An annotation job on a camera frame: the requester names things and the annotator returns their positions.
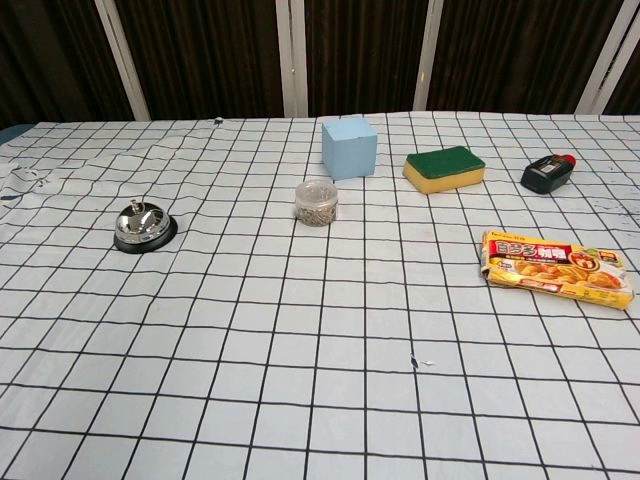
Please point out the green and yellow sponge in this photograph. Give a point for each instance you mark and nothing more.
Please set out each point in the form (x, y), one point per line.
(442, 169)

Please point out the white black grid tablecloth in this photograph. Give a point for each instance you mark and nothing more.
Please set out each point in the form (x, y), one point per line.
(280, 320)

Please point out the yellow curry roux box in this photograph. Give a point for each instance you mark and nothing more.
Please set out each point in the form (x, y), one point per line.
(555, 269)

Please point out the dark brown curtain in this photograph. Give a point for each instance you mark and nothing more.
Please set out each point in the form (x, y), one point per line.
(365, 50)

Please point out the silver desk call bell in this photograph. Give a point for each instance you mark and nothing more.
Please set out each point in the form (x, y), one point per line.
(140, 221)

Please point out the black ink bottle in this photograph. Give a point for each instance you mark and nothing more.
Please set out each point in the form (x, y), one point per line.
(546, 173)

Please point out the clear round jar of clips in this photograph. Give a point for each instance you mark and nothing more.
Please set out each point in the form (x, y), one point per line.
(315, 202)

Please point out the light blue cube box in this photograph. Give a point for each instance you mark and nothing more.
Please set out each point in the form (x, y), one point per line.
(350, 149)

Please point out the white frame post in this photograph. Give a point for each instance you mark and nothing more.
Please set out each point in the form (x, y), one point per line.
(292, 57)
(607, 55)
(431, 55)
(122, 57)

